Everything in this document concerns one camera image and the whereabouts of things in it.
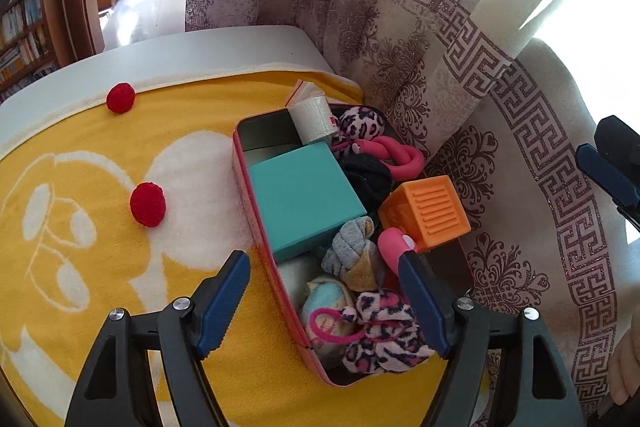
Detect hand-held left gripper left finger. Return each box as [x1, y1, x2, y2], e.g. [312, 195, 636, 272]
[65, 250, 251, 427]

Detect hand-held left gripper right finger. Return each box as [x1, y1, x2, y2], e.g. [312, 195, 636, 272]
[398, 252, 586, 427]

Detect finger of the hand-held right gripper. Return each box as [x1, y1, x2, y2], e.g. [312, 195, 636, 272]
[594, 114, 640, 178]
[575, 143, 640, 228]

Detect leopard print sock ball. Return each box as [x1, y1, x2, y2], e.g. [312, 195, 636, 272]
[354, 289, 417, 325]
[309, 307, 435, 374]
[336, 106, 387, 142]

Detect pink bendy toy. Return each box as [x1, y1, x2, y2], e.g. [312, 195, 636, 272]
[330, 136, 426, 182]
[376, 228, 420, 293]

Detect orange ridged cube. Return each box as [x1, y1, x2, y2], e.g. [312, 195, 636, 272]
[377, 175, 472, 254]

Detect grey sock ball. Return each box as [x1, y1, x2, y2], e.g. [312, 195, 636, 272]
[320, 215, 386, 293]

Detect pastel sock ball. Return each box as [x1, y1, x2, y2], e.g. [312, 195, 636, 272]
[300, 277, 360, 350]

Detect large teal box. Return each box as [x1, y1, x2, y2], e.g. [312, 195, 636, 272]
[247, 141, 368, 260]

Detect black sock ball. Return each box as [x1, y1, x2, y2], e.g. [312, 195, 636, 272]
[337, 154, 396, 215]

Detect red tin container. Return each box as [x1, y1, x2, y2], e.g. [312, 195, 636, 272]
[232, 104, 476, 389]

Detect white tape roll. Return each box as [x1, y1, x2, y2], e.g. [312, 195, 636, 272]
[285, 79, 337, 146]

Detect person's right hand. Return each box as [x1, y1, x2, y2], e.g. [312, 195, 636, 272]
[607, 346, 640, 408]

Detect yellow printed towel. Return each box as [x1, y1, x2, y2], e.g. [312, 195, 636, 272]
[0, 67, 496, 427]

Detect red pompom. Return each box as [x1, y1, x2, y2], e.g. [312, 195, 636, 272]
[129, 181, 167, 227]
[106, 82, 136, 114]

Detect patterned sheer curtain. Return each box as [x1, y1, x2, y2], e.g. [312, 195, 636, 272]
[182, 0, 640, 427]

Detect rows of books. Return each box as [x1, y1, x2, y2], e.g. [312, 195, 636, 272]
[0, 0, 58, 92]

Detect wooden bookshelf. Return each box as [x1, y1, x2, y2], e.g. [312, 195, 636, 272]
[0, 0, 66, 102]

